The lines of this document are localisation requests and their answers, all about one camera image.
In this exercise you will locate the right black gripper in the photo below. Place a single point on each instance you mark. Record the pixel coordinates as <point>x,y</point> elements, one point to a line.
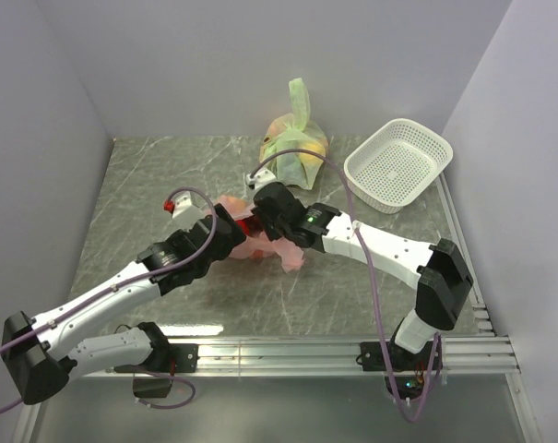
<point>271,234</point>

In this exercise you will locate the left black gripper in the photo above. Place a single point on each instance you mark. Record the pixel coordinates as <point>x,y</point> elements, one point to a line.
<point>235,235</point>

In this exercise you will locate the red apple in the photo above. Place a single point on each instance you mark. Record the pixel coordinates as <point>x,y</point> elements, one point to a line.
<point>251,226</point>

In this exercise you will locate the pink plastic bag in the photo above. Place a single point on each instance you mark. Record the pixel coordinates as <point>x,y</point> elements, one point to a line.
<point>291,256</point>

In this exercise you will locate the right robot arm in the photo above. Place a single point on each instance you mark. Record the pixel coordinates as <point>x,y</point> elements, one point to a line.
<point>437,272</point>

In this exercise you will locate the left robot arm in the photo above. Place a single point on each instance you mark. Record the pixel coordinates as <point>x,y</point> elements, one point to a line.
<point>45,352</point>

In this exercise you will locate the fruit in pink bag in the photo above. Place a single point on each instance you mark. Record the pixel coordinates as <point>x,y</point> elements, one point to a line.
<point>236,207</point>

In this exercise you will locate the yellow fruit in green bag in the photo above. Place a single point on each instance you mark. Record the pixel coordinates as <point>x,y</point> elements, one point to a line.
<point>314,154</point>

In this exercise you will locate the green plastic bag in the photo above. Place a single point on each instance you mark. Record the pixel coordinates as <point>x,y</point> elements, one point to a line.
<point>288,167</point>

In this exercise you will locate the orange fruit in green bag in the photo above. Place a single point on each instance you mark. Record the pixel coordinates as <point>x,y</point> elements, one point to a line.
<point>278,127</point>

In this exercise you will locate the white perforated plastic basket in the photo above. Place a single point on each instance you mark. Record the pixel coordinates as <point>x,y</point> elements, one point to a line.
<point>393,166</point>

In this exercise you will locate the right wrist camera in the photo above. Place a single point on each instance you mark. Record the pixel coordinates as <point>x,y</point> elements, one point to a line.
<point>261,178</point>

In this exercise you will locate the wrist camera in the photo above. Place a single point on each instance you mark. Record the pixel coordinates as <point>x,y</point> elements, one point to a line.
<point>185,213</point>
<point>261,178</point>

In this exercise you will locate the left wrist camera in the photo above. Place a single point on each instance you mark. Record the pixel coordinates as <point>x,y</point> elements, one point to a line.
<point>185,213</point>

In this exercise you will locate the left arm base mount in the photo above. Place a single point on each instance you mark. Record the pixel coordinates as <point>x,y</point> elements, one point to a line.
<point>178,359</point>

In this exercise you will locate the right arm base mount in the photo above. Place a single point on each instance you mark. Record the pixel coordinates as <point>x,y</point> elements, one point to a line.
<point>410,370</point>

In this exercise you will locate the aluminium front rail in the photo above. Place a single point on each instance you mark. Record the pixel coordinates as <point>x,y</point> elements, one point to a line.
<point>324,356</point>

